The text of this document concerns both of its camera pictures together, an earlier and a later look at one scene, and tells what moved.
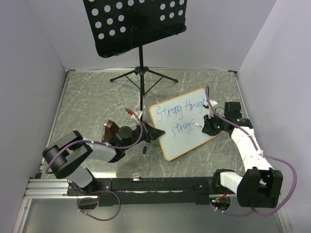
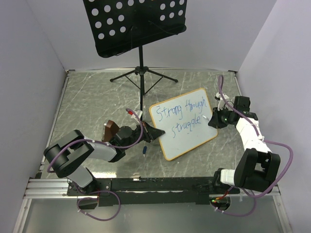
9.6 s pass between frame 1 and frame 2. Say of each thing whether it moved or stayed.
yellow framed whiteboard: stayed
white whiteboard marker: moved
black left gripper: stayed
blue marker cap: stayed
